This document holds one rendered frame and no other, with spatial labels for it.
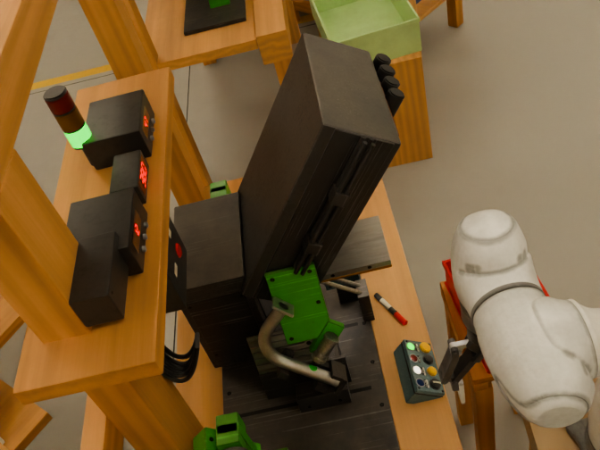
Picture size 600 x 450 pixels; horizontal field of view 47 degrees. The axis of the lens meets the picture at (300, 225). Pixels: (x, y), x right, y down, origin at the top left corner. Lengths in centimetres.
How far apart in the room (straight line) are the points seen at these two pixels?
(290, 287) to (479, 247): 73
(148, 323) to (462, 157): 264
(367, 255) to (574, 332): 91
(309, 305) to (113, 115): 61
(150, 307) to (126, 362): 11
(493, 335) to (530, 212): 246
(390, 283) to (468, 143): 187
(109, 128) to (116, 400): 57
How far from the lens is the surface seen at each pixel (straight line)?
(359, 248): 174
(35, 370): 126
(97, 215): 133
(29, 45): 134
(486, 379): 188
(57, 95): 148
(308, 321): 163
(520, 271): 95
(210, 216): 179
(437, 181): 352
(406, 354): 175
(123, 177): 143
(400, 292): 193
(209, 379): 193
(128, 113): 156
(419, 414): 172
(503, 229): 93
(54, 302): 120
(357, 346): 184
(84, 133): 153
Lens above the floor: 242
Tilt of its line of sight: 45 degrees down
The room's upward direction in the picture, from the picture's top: 18 degrees counter-clockwise
